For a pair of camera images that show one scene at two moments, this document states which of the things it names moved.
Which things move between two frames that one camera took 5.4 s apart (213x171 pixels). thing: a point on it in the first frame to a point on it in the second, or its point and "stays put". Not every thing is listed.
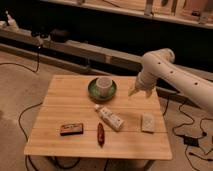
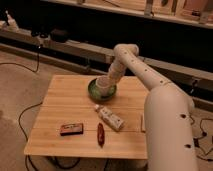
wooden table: [94, 116] stays put
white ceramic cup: [104, 84] stays put
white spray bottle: [12, 24] stays put
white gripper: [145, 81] to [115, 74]
